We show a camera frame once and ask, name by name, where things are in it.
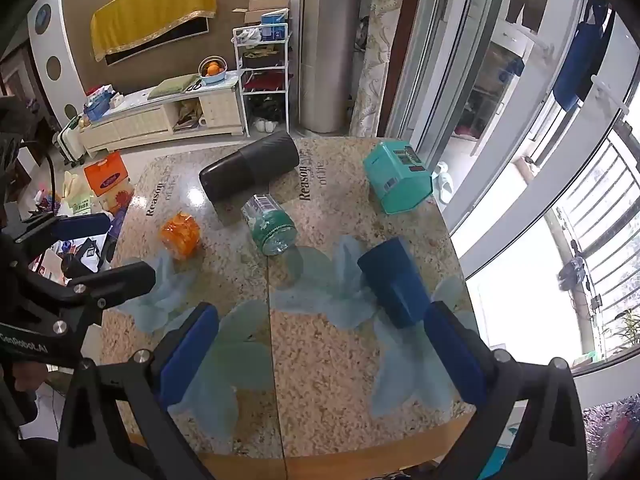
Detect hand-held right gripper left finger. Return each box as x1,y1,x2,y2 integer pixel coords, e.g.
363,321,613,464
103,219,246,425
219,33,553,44
56,302,221,480

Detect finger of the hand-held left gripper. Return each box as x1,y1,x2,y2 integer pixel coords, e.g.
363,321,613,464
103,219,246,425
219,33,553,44
12,212,112,257
35,258,157,322

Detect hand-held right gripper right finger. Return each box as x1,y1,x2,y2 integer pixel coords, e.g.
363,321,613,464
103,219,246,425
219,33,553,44
422,301,589,480

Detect orange cup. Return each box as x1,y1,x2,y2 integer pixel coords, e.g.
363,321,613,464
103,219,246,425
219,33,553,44
160,211,202,260

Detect dark blue cup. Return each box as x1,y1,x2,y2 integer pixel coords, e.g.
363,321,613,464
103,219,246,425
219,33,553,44
356,236,432,330

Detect clear glass cup green label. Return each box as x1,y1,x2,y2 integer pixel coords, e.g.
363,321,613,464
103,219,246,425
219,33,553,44
240,192,298,257

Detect black cup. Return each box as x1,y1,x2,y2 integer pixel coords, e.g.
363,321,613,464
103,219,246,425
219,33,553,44
198,130,300,203

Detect orange box on floor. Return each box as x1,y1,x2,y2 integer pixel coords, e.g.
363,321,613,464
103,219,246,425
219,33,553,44
83,151,135,211

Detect white suitcase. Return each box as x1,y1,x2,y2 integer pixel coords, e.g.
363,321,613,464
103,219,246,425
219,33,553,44
54,115,87,168

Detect blue box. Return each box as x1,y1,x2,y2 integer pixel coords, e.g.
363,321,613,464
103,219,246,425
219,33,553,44
83,94,112,122

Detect cream television cabinet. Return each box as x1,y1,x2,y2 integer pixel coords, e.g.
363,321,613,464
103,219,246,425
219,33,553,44
79,71,247,157

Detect green cushion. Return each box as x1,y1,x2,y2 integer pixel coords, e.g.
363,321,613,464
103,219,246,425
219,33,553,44
148,73,200,99

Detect white slippers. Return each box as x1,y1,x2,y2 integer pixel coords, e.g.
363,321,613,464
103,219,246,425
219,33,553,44
431,161,455,205

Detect green plant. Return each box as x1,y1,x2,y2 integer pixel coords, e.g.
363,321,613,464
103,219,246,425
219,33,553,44
602,307,640,356

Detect teal box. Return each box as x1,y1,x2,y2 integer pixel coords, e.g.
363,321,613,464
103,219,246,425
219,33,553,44
362,140,434,215

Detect black television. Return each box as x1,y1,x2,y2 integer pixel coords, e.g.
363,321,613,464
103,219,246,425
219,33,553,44
104,16,209,67

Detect metal window railing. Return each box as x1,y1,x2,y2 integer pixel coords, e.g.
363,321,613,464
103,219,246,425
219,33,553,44
542,125,640,361

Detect fruit basket with oranges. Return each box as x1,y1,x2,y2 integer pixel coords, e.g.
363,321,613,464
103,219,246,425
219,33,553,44
198,56,229,85

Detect yellow cloth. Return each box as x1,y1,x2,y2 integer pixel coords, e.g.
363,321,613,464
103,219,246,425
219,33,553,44
90,0,218,63

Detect white shelf rack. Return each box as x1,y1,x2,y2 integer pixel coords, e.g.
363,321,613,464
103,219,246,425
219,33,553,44
232,24,294,137

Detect cardboard box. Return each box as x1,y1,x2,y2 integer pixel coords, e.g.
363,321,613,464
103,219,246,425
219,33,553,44
233,0,292,27

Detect patterned curtain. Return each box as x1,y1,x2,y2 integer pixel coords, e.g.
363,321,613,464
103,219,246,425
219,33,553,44
348,0,407,138

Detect grey standing air conditioner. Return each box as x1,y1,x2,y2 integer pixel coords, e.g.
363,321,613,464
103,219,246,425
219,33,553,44
299,0,375,134

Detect blue hanging garment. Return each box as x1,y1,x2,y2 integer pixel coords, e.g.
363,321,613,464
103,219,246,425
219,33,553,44
552,0,616,111

